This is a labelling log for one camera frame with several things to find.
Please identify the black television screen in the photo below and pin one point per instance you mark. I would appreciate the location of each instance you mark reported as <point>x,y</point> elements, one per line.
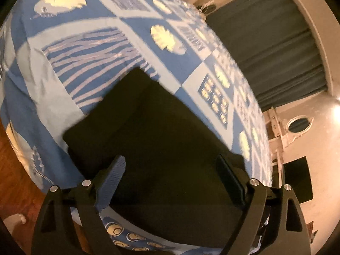
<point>297,175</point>

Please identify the cream vanity dresser with mirror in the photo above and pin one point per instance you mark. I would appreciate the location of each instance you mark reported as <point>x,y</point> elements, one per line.
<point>282,133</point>

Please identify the blue patterned bed sheet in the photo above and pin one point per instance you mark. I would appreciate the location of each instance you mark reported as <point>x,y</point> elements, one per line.
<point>60,57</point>

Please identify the small desk fan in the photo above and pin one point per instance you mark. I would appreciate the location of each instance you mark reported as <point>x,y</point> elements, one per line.
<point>207,8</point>

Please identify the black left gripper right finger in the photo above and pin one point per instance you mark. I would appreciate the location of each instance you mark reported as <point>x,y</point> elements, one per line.
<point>272,218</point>

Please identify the black pants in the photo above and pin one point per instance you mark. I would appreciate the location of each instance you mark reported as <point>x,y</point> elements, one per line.
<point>172,186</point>

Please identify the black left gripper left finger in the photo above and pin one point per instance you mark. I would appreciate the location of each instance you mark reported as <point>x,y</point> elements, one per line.
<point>54,230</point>

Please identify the dark green curtain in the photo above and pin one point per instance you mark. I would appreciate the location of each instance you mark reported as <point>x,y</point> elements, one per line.
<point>273,46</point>

